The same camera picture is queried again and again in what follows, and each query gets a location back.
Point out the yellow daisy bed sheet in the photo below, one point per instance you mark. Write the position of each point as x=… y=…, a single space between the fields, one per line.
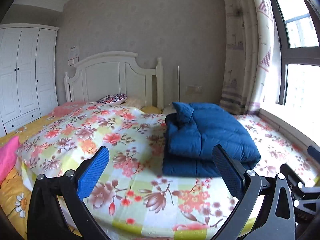
x=15 y=197

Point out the yellow pillow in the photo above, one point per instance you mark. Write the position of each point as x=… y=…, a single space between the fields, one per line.
x=151 y=110

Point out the wall power socket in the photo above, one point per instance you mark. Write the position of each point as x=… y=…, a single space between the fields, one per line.
x=194 y=89

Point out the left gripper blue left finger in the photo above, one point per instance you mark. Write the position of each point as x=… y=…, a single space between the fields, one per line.
x=45 y=217

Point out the white wardrobe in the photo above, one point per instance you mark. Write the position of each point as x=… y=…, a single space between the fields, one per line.
x=28 y=89

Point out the pink cloth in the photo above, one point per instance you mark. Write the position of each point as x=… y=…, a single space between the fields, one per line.
x=8 y=157

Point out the white bedside table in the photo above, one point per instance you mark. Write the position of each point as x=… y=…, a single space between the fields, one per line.
x=168 y=110

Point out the colourful patterned cushion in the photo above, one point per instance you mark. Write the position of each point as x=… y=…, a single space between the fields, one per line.
x=113 y=100

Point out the blue padded jacket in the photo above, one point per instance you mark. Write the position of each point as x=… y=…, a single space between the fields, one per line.
x=193 y=130

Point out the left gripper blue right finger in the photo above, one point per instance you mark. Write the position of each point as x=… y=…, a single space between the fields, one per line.
x=276 y=218

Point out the white bed headboard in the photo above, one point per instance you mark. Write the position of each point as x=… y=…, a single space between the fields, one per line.
x=116 y=72

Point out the window frame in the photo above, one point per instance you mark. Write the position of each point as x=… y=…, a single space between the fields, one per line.
x=297 y=24

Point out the striped patterned curtain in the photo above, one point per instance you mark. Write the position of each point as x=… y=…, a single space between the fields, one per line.
x=253 y=61

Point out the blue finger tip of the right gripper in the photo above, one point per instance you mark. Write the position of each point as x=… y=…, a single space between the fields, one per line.
x=313 y=152

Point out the floral quilt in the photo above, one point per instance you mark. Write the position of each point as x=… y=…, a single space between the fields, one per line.
x=132 y=197

